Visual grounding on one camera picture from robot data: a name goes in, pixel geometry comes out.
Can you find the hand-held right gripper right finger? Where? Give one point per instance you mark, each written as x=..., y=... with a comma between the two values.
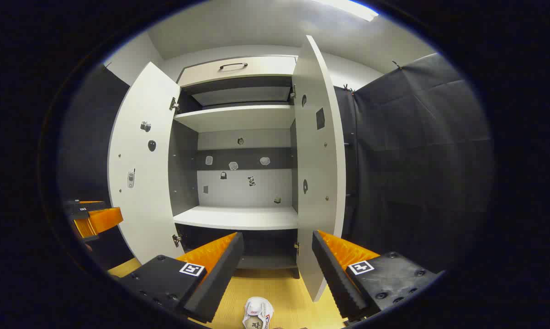
x=336, y=278

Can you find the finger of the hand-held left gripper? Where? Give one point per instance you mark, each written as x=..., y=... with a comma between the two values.
x=90, y=209
x=101, y=220

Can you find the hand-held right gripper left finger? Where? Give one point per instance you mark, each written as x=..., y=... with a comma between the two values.
x=220, y=278

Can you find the white shoe cabinet door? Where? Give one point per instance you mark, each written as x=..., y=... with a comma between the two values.
x=142, y=205
x=316, y=205

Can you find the white canvas shoe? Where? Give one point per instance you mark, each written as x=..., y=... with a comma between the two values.
x=258, y=310

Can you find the white shoe cabinet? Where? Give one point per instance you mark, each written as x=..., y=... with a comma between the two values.
x=238, y=217

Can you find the white cabinet drawer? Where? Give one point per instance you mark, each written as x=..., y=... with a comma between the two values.
x=256, y=68

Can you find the black backdrop cloth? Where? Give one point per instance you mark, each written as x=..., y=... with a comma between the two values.
x=416, y=160

